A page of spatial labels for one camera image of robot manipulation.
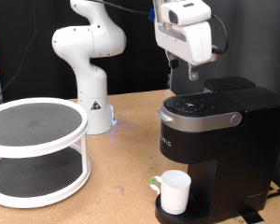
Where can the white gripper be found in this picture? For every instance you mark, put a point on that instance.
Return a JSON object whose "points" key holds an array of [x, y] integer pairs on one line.
{"points": [[189, 37]]}

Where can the black Keurig coffee machine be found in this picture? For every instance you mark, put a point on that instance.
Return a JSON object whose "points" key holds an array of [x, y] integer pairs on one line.
{"points": [[239, 149]]}

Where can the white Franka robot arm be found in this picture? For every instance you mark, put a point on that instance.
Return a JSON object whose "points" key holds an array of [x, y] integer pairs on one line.
{"points": [[90, 40]]}

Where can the black backdrop curtain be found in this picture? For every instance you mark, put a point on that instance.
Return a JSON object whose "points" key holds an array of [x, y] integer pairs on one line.
{"points": [[140, 62]]}

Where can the black tape strip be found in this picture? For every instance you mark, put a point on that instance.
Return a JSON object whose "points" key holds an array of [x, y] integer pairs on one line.
{"points": [[252, 216]]}

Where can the white two-tier turntable shelf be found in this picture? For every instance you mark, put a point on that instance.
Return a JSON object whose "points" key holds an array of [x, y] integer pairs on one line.
{"points": [[21, 130]]}

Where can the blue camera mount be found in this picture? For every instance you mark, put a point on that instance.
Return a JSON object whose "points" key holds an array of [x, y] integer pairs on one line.
{"points": [[151, 15]]}

